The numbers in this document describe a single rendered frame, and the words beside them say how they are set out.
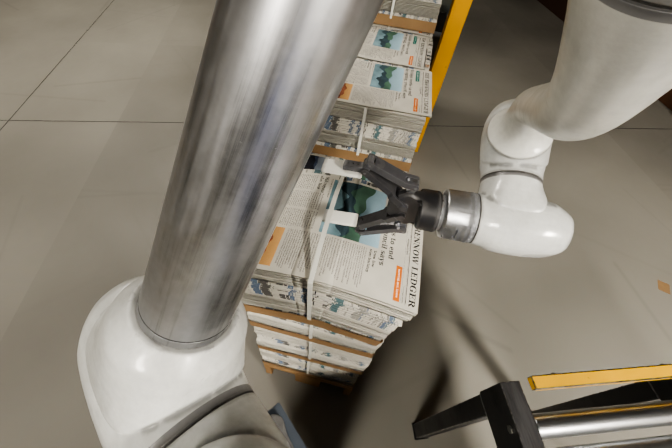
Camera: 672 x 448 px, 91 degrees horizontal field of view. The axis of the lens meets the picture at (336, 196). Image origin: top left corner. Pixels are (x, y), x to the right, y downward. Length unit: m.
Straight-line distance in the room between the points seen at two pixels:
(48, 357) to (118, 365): 1.62
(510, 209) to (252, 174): 0.46
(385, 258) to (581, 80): 0.50
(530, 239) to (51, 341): 1.93
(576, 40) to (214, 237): 0.28
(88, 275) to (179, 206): 1.87
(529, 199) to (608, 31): 0.41
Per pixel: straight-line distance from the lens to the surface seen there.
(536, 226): 0.61
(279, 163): 0.24
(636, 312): 2.52
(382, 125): 1.08
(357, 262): 0.66
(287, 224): 0.70
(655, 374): 1.20
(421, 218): 0.59
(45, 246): 2.36
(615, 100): 0.29
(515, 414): 0.98
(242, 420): 0.43
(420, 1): 1.54
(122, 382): 0.42
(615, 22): 0.23
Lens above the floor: 1.65
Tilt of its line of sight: 50 degrees down
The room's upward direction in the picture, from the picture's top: 7 degrees clockwise
